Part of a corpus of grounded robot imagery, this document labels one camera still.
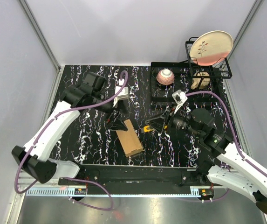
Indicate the brown cardboard express box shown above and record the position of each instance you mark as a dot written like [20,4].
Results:
[129,140]

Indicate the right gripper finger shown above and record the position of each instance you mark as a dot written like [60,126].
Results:
[170,111]
[157,122]

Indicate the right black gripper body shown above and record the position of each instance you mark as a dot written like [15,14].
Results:
[180,123]

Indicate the cream pink plate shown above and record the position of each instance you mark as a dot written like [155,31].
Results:
[211,48]

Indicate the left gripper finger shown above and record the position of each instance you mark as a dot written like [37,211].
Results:
[116,123]
[122,108]

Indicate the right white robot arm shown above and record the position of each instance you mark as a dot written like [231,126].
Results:
[251,177]

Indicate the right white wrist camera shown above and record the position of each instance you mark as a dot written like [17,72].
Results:
[180,98]

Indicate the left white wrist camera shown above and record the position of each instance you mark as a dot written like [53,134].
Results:
[124,94]

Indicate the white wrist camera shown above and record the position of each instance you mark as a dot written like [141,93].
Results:
[180,98]
[124,94]

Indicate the yellow black utility knife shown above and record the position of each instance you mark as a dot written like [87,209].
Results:
[146,129]

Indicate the beige ceramic mug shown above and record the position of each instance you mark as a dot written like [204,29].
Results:
[200,80]

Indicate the aluminium frame rail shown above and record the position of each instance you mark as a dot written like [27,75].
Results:
[35,26]

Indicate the black wire dish rack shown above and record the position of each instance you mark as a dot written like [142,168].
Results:
[185,73]

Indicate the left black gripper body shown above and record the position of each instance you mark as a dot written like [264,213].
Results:
[107,108]

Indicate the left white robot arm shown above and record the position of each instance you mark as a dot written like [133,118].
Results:
[34,156]

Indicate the pink patterned bowl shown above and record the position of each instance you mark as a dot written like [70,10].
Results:
[165,77]

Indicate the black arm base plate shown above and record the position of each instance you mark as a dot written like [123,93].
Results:
[104,174]

